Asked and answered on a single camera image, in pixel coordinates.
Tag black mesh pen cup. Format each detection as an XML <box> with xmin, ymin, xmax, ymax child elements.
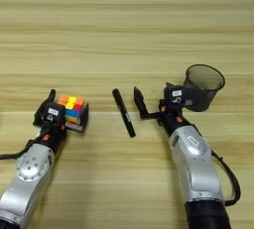
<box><xmin>183</xmin><ymin>63</ymin><xmax>226</xmax><ymax>113</ymax></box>

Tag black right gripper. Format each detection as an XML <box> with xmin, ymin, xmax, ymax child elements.
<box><xmin>133</xmin><ymin>85</ymin><xmax>194</xmax><ymax>137</ymax></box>

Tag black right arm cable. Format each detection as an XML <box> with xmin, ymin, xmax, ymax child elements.
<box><xmin>209</xmin><ymin>150</ymin><xmax>242</xmax><ymax>207</ymax></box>

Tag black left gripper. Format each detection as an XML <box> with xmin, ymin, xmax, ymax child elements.
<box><xmin>32</xmin><ymin>97</ymin><xmax>90</xmax><ymax>152</ymax></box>

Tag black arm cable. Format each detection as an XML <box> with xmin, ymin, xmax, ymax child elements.
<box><xmin>209</xmin><ymin>150</ymin><xmax>242</xmax><ymax>207</ymax></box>
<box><xmin>0</xmin><ymin>133</ymin><xmax>46</xmax><ymax>162</ymax></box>

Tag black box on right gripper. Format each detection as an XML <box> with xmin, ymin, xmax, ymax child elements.
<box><xmin>164</xmin><ymin>84</ymin><xmax>187</xmax><ymax>107</ymax></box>

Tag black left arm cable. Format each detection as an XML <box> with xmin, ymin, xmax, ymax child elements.
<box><xmin>0</xmin><ymin>133</ymin><xmax>46</xmax><ymax>162</ymax></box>

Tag black marker pen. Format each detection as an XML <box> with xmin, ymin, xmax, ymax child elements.
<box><xmin>111</xmin><ymin>88</ymin><xmax>137</xmax><ymax>139</ymax></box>

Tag multicolour puzzle cube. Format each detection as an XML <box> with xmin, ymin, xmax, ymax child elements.
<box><xmin>59</xmin><ymin>94</ymin><xmax>87</xmax><ymax>127</ymax></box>

